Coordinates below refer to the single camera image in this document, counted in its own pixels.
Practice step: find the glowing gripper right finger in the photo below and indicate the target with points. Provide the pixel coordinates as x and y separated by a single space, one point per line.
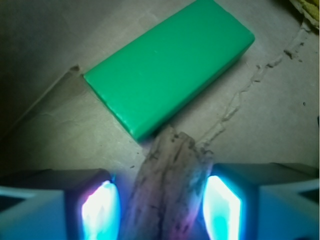
262 201

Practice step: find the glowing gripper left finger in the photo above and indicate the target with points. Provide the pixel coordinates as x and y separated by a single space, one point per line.
82 204

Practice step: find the brown wood chip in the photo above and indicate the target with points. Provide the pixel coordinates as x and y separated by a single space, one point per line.
168 189

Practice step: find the brown paper bag liner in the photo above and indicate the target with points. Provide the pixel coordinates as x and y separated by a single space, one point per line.
264 109

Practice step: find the green rectangular block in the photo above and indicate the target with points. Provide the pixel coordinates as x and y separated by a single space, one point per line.
149 80

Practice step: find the yellow folded cloth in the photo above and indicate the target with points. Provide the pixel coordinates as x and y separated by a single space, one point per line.
304 12

